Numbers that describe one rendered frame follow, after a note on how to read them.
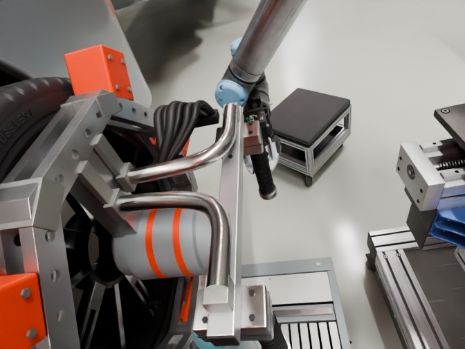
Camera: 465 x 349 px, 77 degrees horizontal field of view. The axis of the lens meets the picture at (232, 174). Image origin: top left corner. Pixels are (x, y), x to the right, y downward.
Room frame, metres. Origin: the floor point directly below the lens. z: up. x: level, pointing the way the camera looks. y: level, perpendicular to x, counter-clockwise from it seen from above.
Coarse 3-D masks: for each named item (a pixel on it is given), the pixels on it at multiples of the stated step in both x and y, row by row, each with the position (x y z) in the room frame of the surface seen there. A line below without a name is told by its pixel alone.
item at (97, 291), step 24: (120, 144) 0.61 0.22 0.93; (144, 192) 0.61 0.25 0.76; (72, 240) 0.35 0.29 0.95; (72, 264) 0.34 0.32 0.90; (96, 264) 0.38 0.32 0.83; (72, 288) 0.29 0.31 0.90; (96, 288) 0.31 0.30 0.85; (120, 288) 0.45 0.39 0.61; (144, 288) 0.37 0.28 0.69; (168, 288) 0.40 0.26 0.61; (96, 312) 0.28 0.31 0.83; (120, 312) 0.30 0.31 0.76; (144, 312) 0.34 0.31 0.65; (96, 336) 0.33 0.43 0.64; (120, 336) 0.27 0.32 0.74; (144, 336) 0.29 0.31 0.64
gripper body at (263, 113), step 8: (256, 96) 0.66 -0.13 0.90; (248, 104) 0.65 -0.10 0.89; (264, 104) 0.65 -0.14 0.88; (248, 112) 0.60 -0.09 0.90; (256, 112) 0.60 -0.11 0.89; (264, 112) 0.58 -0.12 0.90; (248, 120) 0.58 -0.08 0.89; (264, 120) 0.55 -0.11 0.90; (264, 128) 0.55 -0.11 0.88; (272, 128) 0.58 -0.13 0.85; (264, 136) 0.55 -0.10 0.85; (272, 136) 0.55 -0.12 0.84; (264, 144) 0.55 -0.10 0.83
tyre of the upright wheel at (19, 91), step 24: (0, 96) 0.42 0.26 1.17; (24, 96) 0.45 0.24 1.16; (48, 96) 0.48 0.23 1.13; (0, 120) 0.39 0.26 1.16; (24, 120) 0.42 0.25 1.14; (48, 120) 0.45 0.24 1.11; (0, 144) 0.36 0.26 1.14; (24, 144) 0.39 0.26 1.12; (144, 144) 0.64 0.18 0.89; (0, 168) 0.34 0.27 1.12; (168, 312) 0.35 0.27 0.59
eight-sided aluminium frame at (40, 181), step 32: (96, 96) 0.45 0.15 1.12; (64, 128) 0.41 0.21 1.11; (96, 128) 0.41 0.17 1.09; (128, 128) 0.55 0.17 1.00; (32, 160) 0.34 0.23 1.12; (64, 160) 0.32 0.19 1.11; (0, 192) 0.29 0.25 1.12; (32, 192) 0.27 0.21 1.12; (64, 192) 0.29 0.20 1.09; (0, 224) 0.25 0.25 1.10; (32, 224) 0.24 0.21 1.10; (0, 256) 0.23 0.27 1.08; (32, 256) 0.22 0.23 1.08; (64, 256) 0.23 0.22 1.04; (64, 288) 0.20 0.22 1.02; (192, 288) 0.37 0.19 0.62; (64, 320) 0.18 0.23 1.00
